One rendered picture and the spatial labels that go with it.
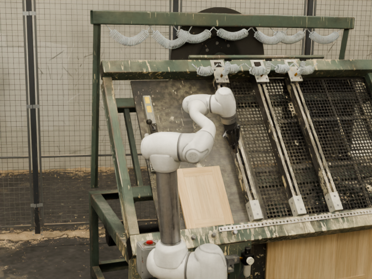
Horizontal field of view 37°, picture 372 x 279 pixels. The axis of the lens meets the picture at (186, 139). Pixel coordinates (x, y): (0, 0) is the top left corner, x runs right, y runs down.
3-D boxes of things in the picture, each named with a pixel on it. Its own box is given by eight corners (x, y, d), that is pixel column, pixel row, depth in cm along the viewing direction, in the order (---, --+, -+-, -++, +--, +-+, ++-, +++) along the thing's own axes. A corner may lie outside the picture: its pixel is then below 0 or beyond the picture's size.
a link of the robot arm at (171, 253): (186, 290, 265) (144, 285, 271) (195, 273, 279) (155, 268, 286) (177, 138, 243) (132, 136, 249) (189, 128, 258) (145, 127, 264)
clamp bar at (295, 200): (290, 218, 356) (308, 204, 336) (244, 68, 407) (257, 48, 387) (304, 216, 359) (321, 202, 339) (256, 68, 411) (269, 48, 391)
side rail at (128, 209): (125, 241, 324) (129, 234, 315) (100, 86, 372) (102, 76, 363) (135, 240, 326) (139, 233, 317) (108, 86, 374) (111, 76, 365)
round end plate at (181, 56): (171, 112, 420) (172, 5, 404) (169, 110, 425) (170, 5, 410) (264, 108, 447) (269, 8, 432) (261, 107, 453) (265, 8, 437)
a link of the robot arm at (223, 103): (238, 106, 304) (215, 106, 308) (234, 83, 295) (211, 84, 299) (235, 118, 297) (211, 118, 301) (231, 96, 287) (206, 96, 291)
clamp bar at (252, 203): (247, 223, 345) (262, 209, 325) (205, 68, 397) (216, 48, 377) (261, 221, 348) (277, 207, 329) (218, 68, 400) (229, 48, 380)
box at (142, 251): (141, 280, 294) (141, 249, 290) (136, 271, 305) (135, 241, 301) (163, 277, 298) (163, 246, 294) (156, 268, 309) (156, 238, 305)
